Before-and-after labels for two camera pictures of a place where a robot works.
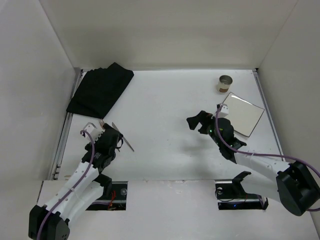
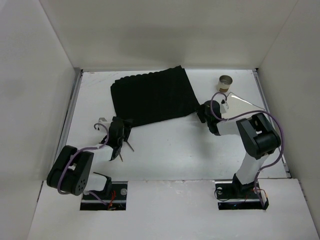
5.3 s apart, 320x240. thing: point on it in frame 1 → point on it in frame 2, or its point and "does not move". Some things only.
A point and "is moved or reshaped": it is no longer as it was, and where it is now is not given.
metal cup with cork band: [224, 82] does not move
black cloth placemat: [98, 90] → [164, 94]
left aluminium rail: [56, 169] does not move
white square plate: [244, 115] does not move
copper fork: [101, 122] is moved or reshaped
